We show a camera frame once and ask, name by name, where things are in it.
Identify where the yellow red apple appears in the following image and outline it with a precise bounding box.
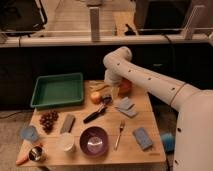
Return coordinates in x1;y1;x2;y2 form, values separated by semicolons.
90;91;102;104

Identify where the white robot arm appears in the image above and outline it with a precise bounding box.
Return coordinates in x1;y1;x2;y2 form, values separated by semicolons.
103;46;213;171

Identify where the green plastic tray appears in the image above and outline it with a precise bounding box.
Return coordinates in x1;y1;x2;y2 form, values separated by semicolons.
30;73;84;109

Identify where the orange bowl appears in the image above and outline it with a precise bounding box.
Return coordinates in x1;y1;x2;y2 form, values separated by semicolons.
119;79;132;94

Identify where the grey folded cloth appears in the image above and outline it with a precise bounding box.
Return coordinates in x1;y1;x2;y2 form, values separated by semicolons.
115;97;137;118

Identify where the silver fork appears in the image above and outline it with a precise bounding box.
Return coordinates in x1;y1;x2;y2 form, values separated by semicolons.
114;120;125;150

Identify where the blue sponge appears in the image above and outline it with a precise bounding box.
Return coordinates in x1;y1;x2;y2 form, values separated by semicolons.
133;127;153;150

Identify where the purple bowl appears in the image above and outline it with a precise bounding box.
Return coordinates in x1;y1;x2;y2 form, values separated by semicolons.
79;126;109;157

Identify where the grey sponge block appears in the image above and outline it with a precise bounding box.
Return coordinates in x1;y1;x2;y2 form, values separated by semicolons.
60;115;75;133

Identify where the white cup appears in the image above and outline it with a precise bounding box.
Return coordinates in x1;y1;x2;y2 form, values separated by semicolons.
59;133;75;153

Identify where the bunch of red grapes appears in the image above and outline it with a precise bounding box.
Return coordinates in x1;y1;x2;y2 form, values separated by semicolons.
39;111;58;134

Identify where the black monitor right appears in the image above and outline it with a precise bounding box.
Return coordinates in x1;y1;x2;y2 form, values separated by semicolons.
133;0;191;35

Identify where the black monitor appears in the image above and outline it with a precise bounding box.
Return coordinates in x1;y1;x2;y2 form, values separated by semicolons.
0;0;48;34
133;0;191;35

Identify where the blue plastic cup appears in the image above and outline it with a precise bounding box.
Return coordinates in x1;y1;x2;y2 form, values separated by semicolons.
20;125;39;143

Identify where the metal cup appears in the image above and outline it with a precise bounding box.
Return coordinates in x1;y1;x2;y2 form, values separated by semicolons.
28;146;46;162

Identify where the orange carrot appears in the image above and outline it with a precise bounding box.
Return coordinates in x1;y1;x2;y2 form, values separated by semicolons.
15;143;44;167

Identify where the black monitor left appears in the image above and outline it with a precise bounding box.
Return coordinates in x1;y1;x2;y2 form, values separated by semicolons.
0;0;48;34

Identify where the black handled peeler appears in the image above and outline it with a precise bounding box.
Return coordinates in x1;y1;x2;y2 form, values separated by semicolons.
83;95;112;124

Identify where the white vertical post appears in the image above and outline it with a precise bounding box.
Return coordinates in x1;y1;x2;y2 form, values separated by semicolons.
89;7;100;42

